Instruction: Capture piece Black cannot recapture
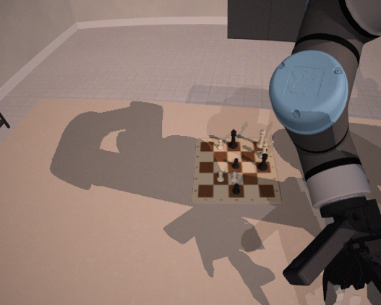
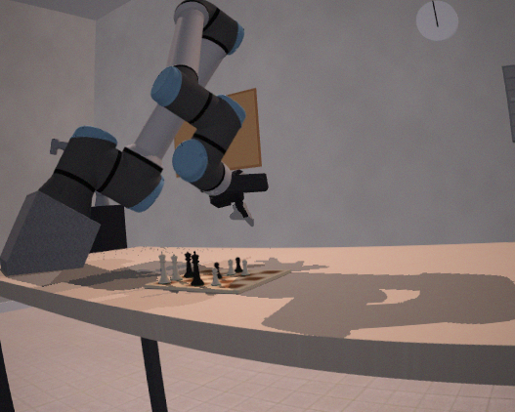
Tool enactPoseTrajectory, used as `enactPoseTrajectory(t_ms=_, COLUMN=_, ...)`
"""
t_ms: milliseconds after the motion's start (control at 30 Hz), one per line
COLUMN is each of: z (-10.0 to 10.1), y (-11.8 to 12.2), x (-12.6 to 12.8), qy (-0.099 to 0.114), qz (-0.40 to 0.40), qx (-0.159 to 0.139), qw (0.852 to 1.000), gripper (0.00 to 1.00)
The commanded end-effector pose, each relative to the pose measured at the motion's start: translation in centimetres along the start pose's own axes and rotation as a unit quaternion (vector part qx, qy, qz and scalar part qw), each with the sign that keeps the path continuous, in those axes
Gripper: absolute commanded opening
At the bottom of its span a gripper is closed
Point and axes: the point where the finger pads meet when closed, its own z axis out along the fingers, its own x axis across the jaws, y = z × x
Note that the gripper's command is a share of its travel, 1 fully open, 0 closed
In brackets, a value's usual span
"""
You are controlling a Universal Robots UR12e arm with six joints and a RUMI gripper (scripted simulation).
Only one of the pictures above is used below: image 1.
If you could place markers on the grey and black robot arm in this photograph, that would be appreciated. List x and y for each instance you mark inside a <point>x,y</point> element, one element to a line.
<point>308,92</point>

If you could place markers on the white king chess piece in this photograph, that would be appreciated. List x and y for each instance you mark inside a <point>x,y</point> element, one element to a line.
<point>262,134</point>

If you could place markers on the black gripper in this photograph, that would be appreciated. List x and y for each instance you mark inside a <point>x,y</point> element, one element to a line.
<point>359,261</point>

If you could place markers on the brown and cream chessboard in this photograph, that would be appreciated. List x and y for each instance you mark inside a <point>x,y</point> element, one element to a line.
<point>256,186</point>

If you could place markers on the white pawn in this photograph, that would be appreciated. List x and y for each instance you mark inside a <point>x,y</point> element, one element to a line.
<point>220,178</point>
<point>234,178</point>
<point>220,147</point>

